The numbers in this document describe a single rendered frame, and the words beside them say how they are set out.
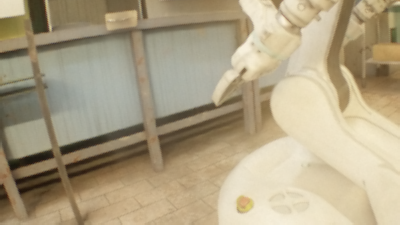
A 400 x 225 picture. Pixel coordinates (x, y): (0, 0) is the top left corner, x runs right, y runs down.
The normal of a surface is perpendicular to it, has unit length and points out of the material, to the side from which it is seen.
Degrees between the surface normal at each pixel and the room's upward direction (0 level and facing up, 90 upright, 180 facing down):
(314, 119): 90
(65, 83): 90
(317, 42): 91
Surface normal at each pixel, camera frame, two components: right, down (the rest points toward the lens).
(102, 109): 0.54, 0.14
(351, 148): -0.68, 0.14
